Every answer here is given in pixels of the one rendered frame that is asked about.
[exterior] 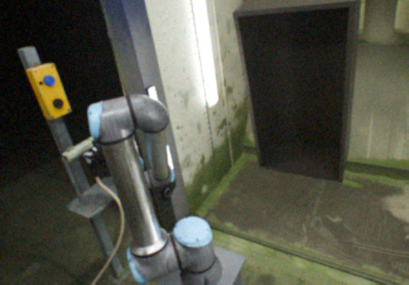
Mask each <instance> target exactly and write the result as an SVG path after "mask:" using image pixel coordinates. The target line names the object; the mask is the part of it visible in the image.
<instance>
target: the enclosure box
mask: <svg viewBox="0 0 409 285"><path fill-rule="evenodd" d="M360 15H361V0H246V1H245V2H244V3H243V4H242V5H240V6H239V7H238V8H237V9H236V11H235V12H233V18H234V22H235V27H236V38H237V43H238V46H239V56H240V58H241V63H242V71H243V76H244V81H245V84H246V96H247V100H248V108H249V113H250V117H251V121H252V129H253V133H254V138H255V143H256V150H257V158H258V166H259V168H265V169H268V170H272V171H280V172H284V173H288V174H299V175H303V176H307V177H315V178H319V179H322V180H326V181H334V182H338V183H341V184H342V182H343V178H344V171H345V167H346V163H347V155H348V151H349V147H350V138H351V115H352V106H353V90H354V81H355V72H356V57H357V47H358V32H359V24H360Z"/></svg>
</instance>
